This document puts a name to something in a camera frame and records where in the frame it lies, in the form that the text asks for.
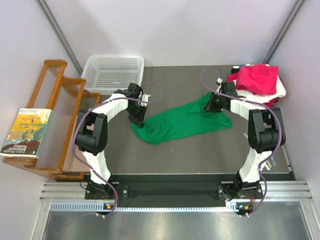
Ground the green t shirt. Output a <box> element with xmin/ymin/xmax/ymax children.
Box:
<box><xmin>131</xmin><ymin>92</ymin><xmax>233</xmax><ymax>146</ymax></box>

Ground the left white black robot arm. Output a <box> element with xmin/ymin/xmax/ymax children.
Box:
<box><xmin>73</xmin><ymin>83</ymin><xmax>149</xmax><ymax>199</ymax></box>

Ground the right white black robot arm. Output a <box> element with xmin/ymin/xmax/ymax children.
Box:
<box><xmin>204</xmin><ymin>77</ymin><xmax>286</xmax><ymax>198</ymax></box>

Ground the white plastic basket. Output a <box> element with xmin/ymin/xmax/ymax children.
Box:
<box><xmin>81</xmin><ymin>55</ymin><xmax>145</xmax><ymax>95</ymax></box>

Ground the pink red folded shirt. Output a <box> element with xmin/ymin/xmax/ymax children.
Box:
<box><xmin>235</xmin><ymin>64</ymin><xmax>279</xmax><ymax>95</ymax></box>

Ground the red bottom shirt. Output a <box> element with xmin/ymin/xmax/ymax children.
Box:
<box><xmin>227</xmin><ymin>72</ymin><xmax>279</xmax><ymax>107</ymax></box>

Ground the white folded shirt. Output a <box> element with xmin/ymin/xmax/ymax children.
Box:
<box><xmin>236</xmin><ymin>76</ymin><xmax>287</xmax><ymax>104</ymax></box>

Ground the wooden rack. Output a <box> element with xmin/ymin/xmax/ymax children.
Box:
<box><xmin>3</xmin><ymin>59</ymin><xmax>101</xmax><ymax>181</ymax></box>

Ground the yellow marker pen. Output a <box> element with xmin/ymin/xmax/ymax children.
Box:
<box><xmin>266</xmin><ymin>160</ymin><xmax>272</xmax><ymax>169</ymax></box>

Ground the white marker pen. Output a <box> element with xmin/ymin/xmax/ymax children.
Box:
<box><xmin>270</xmin><ymin>157</ymin><xmax>276</xmax><ymax>166</ymax></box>

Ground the paperback book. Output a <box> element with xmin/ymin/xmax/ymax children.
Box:
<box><xmin>0</xmin><ymin>108</ymin><xmax>54</xmax><ymax>159</ymax></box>

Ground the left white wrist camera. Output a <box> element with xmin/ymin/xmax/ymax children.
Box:
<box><xmin>140</xmin><ymin>93</ymin><xmax>151</xmax><ymax>107</ymax></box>

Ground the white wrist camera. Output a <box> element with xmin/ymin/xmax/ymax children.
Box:
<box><xmin>216</xmin><ymin>77</ymin><xmax>223</xmax><ymax>92</ymax></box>
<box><xmin>140</xmin><ymin>93</ymin><xmax>151</xmax><ymax>107</ymax></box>

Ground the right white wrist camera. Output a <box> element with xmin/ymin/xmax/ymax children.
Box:
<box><xmin>216</xmin><ymin>77</ymin><xmax>223</xmax><ymax>92</ymax></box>

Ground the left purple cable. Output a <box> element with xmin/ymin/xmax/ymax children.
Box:
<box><xmin>71</xmin><ymin>82</ymin><xmax>164</xmax><ymax>218</ymax></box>

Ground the purple cable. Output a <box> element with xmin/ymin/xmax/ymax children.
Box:
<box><xmin>200</xmin><ymin>66</ymin><xmax>283</xmax><ymax>218</ymax></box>
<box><xmin>71</xmin><ymin>82</ymin><xmax>164</xmax><ymax>218</ymax></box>

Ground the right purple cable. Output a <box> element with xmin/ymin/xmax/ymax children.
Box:
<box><xmin>200</xmin><ymin>66</ymin><xmax>283</xmax><ymax>218</ymax></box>

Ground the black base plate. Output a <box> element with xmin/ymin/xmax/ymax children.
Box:
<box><xmin>84</xmin><ymin>172</ymin><xmax>297</xmax><ymax>208</ymax></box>

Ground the grey slotted cable duct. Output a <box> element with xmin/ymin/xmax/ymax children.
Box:
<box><xmin>50</xmin><ymin>202</ymin><xmax>239</xmax><ymax>212</ymax></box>

